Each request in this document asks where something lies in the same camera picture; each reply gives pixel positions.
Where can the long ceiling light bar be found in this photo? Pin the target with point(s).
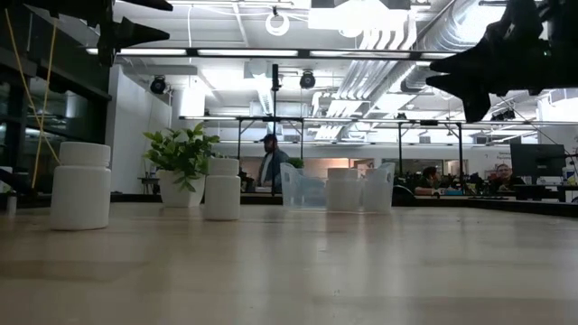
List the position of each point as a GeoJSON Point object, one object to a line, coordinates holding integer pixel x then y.
{"type": "Point", "coordinates": [307, 53]}

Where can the person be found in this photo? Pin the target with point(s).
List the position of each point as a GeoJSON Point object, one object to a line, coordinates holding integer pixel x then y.
{"type": "Point", "coordinates": [503, 176]}
{"type": "Point", "coordinates": [429, 178]}
{"type": "Point", "coordinates": [273, 164]}

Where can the green plant in white pot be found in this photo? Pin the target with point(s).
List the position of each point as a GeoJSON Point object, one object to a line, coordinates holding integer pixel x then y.
{"type": "Point", "coordinates": [180, 153]}

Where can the clear plastic basket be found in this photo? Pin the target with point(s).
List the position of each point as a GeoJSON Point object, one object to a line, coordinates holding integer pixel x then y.
{"type": "Point", "coordinates": [302, 192]}

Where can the white pill bottle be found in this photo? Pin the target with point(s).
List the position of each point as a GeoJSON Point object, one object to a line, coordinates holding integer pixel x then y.
{"type": "Point", "coordinates": [343, 192]}
{"type": "Point", "coordinates": [81, 189]}
{"type": "Point", "coordinates": [222, 194]}

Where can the black tripod stand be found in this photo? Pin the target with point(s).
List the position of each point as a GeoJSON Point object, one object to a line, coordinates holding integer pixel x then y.
{"type": "Point", "coordinates": [274, 113]}

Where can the black computer monitor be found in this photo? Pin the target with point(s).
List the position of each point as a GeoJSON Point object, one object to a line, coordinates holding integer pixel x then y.
{"type": "Point", "coordinates": [537, 160]}

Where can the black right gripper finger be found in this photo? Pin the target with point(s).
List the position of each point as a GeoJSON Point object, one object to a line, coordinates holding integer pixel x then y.
{"type": "Point", "coordinates": [469, 61]}
{"type": "Point", "coordinates": [474, 90]}

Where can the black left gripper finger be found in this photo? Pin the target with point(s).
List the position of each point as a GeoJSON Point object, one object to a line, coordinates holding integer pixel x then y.
{"type": "Point", "coordinates": [153, 3]}
{"type": "Point", "coordinates": [135, 32]}

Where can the black background workstation frame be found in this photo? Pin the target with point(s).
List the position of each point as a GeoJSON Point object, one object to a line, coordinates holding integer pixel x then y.
{"type": "Point", "coordinates": [399, 149]}

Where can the black ceiling spotlight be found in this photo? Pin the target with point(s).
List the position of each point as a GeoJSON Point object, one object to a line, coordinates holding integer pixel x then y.
{"type": "Point", "coordinates": [307, 80]}
{"type": "Point", "coordinates": [158, 85]}

